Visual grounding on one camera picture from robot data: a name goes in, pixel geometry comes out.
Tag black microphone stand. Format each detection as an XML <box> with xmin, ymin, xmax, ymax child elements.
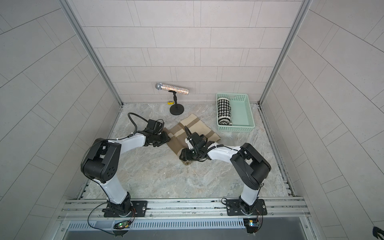
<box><xmin>169</xmin><ymin>91</ymin><xmax>184</xmax><ymax>116</ymax></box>

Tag brown beige plaid blanket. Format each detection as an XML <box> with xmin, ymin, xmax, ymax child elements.
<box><xmin>164</xmin><ymin>114</ymin><xmax>221</xmax><ymax>157</ymax></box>

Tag aluminium corner post right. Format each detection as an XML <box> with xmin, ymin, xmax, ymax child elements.
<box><xmin>258</xmin><ymin>0</ymin><xmax>312</xmax><ymax>106</ymax></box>

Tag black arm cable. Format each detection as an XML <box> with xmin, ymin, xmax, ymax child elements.
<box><xmin>127</xmin><ymin>112</ymin><xmax>151</xmax><ymax>136</ymax></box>
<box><xmin>183</xmin><ymin>125</ymin><xmax>241</xmax><ymax>161</ymax></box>

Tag aluminium corner post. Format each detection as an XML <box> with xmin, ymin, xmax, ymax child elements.
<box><xmin>58</xmin><ymin>0</ymin><xmax>124</xmax><ymax>107</ymax></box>
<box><xmin>258</xmin><ymin>0</ymin><xmax>312</xmax><ymax>106</ymax></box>

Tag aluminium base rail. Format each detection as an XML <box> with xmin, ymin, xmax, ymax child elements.
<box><xmin>57</xmin><ymin>197</ymin><xmax>310</xmax><ymax>233</ymax></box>

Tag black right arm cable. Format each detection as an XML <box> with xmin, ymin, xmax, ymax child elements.
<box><xmin>183</xmin><ymin>125</ymin><xmax>241</xmax><ymax>161</ymax></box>

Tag glitter microphone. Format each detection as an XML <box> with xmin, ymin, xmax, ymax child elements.
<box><xmin>155</xmin><ymin>83</ymin><xmax>190</xmax><ymax>95</ymax></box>

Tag aluminium corner post left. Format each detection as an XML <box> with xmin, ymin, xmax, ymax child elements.
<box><xmin>58</xmin><ymin>0</ymin><xmax>124</xmax><ymax>107</ymax></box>

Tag left green circuit board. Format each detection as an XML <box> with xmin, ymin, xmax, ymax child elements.
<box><xmin>113</xmin><ymin>221</ymin><xmax>131</xmax><ymax>230</ymax></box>

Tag green circuit board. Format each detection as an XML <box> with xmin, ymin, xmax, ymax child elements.
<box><xmin>113</xmin><ymin>221</ymin><xmax>131</xmax><ymax>230</ymax></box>
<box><xmin>243</xmin><ymin>219</ymin><xmax>261</xmax><ymax>234</ymax></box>

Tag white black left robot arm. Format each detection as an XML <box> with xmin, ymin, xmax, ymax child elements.
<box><xmin>81</xmin><ymin>120</ymin><xmax>170</xmax><ymax>217</ymax></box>

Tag black white houndstooth scarf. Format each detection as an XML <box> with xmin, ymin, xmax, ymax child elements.
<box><xmin>217</xmin><ymin>98</ymin><xmax>232</xmax><ymax>126</ymax></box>

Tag right green circuit board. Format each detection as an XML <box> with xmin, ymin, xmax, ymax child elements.
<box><xmin>243</xmin><ymin>219</ymin><xmax>261</xmax><ymax>234</ymax></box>

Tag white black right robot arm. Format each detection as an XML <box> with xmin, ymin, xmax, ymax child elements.
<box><xmin>180</xmin><ymin>129</ymin><xmax>272</xmax><ymax>216</ymax></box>

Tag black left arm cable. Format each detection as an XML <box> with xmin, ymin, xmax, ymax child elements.
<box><xmin>127</xmin><ymin>112</ymin><xmax>151</xmax><ymax>136</ymax></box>

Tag mint green plastic basket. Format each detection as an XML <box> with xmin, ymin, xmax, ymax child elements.
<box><xmin>216</xmin><ymin>93</ymin><xmax>255</xmax><ymax>133</ymax></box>

